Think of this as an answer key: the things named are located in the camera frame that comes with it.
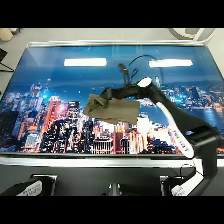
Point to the brown shirt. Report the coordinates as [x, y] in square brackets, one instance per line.
[116, 110]

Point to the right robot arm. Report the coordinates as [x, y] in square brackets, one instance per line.
[176, 133]

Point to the silver frame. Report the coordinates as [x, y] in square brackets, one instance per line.
[83, 162]

